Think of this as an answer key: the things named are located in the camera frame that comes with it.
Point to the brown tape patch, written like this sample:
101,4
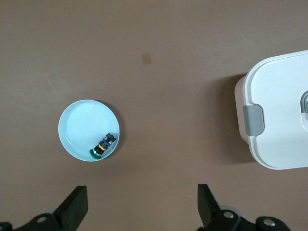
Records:
146,59

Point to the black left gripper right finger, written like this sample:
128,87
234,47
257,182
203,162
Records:
209,209

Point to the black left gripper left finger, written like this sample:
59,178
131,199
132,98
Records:
72,209

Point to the light blue round plate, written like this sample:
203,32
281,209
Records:
81,125

